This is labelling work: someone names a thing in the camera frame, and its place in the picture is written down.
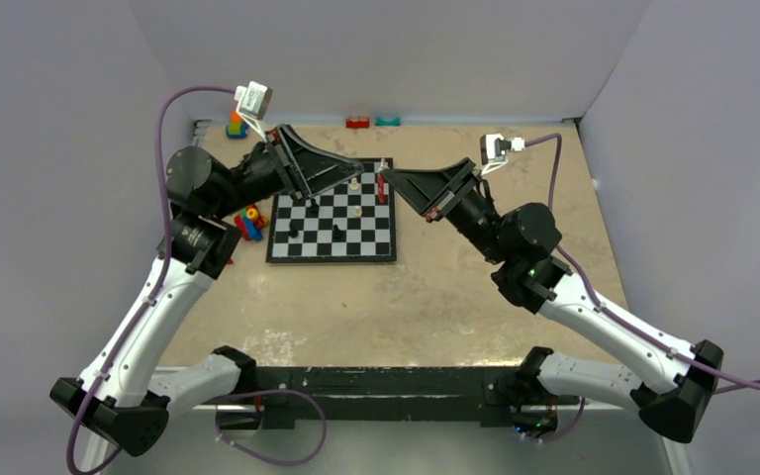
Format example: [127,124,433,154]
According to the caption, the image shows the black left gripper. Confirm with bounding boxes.
[210,123,362,221]

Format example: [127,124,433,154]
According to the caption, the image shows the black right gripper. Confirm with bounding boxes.
[381,158,510,266]

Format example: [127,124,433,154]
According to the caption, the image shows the red key tag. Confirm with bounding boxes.
[376,171,388,204]

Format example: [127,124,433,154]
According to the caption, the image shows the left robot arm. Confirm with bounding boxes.
[50,125,363,456]

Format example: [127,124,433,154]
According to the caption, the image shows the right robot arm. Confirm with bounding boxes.
[382,159,723,443]

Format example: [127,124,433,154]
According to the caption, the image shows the black white chessboard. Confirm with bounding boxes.
[265,157,398,264]

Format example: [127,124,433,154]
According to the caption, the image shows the red block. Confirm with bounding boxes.
[344,116,371,130]

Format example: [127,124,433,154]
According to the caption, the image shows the teal block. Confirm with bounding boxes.
[374,114,402,127]

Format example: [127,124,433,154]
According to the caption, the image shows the colourful toy block pile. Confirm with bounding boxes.
[234,204,270,241]

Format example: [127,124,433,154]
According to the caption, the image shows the stacked colour blocks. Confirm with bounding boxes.
[225,111,249,140]

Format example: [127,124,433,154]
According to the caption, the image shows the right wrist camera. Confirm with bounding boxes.
[479,134,525,167]

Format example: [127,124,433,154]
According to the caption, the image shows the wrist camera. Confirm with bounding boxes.
[479,134,525,167]
[234,81,273,120]

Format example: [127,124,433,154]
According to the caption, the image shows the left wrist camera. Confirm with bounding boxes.
[234,81,273,120]

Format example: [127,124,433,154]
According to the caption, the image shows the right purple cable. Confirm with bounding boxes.
[524,133,760,395]

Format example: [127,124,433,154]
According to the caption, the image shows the purple cable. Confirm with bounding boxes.
[524,133,760,395]
[66,85,238,475]

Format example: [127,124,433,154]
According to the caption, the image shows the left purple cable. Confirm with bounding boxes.
[66,85,238,475]

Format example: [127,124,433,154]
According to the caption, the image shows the black table front rail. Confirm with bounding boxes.
[193,365,581,430]

